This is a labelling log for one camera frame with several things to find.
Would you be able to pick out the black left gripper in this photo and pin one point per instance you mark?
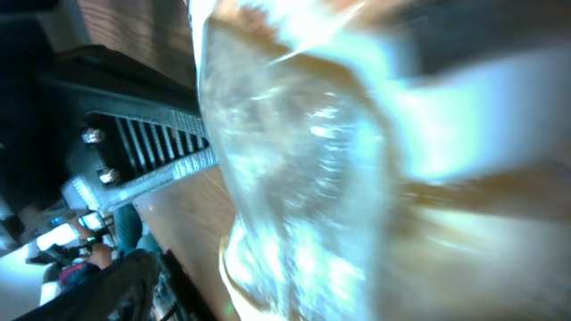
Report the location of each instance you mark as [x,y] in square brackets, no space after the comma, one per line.
[90,125]

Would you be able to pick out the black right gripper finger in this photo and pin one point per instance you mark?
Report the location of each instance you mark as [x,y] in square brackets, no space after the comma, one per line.
[123,291]

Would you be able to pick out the clear brown snack bag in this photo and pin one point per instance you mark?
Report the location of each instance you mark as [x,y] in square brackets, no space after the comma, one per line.
[391,159]

